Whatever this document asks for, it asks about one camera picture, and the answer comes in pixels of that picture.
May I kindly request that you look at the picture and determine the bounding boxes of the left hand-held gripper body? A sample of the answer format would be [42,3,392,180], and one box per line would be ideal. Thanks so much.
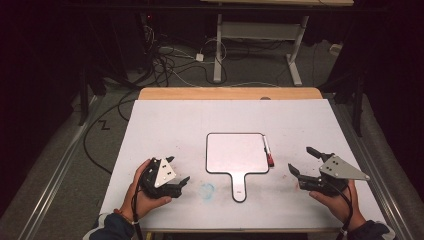
[138,157,184,200]

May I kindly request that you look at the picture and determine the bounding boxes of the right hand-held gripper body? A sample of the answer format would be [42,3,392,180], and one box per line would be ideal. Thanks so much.
[297,152,371,198]

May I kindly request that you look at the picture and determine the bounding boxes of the red whiteboard marker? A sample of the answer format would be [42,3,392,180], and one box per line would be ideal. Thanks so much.
[262,134,276,168]

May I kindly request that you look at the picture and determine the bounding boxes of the white paddle whiteboard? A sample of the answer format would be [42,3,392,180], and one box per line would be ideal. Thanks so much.
[205,132,270,203]

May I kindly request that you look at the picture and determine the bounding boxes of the person's right hand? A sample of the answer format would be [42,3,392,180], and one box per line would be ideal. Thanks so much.
[308,179,367,233]

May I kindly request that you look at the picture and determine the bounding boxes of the person's left hand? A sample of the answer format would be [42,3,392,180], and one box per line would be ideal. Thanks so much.
[118,158,173,223]

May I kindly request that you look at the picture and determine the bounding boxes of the large white table sheet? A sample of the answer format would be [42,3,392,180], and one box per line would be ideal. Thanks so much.
[98,99,389,231]

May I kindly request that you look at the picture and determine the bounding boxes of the wooden table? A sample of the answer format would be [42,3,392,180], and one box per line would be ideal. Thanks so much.
[137,87,339,234]

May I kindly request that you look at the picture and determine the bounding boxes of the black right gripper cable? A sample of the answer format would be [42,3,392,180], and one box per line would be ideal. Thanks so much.
[324,179,355,240]

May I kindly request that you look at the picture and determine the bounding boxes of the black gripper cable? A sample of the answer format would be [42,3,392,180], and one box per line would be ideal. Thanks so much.
[130,168,145,240]
[324,179,355,240]

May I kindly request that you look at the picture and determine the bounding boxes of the aluminium floor rail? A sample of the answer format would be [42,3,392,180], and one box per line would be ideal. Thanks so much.
[333,99,415,240]
[14,95,102,240]

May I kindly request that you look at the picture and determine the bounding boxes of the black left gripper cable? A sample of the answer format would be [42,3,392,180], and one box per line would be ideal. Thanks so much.
[130,168,145,240]

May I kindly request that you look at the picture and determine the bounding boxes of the red bracelet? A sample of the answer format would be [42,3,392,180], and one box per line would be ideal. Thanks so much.
[113,208,140,226]

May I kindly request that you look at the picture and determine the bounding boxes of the white floor cable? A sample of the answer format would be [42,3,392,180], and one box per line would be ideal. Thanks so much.
[156,46,279,88]

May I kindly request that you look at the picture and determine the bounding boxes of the black floor cable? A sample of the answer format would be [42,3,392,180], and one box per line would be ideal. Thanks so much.
[82,89,140,176]

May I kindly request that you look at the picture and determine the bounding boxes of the tangle of black cables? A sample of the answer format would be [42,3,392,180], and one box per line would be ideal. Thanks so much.
[141,13,229,88]

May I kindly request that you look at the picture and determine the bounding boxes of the white table frame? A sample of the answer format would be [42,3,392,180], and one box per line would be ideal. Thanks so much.
[199,0,355,87]

